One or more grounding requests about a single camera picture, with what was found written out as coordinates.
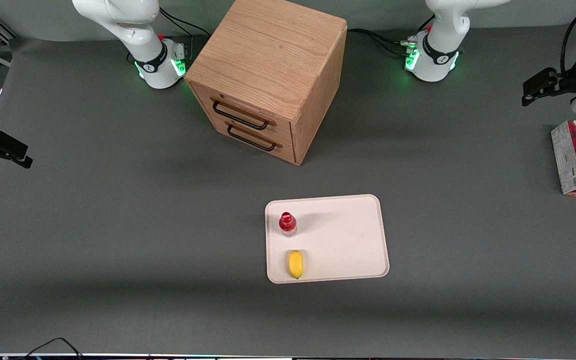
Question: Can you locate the red cookie box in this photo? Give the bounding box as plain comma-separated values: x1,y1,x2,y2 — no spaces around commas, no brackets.
550,120,576,197

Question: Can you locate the beige plastic tray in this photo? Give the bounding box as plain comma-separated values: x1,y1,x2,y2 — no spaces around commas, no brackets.
265,194,390,285

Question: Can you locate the wooden drawer front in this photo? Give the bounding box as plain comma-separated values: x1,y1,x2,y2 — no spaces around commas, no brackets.
203,113,297,165
190,83,294,146

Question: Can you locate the wooden drawer cabinet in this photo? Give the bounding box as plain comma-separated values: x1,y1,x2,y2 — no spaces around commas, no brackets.
184,0,349,166

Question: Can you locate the red capped small bottle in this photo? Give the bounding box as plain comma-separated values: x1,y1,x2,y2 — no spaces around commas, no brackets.
278,211,298,238

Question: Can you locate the yellow toy banana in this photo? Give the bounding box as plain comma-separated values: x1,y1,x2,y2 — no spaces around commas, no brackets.
288,249,304,280

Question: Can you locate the black base cable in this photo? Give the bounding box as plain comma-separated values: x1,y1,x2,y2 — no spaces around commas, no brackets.
159,7,211,40
347,28,411,57

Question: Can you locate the black table edge cable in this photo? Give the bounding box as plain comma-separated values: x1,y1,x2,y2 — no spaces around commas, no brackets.
17,337,85,360

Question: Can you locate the black drawer handle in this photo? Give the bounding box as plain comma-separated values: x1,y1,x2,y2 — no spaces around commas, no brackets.
226,122,282,153
211,97,275,131

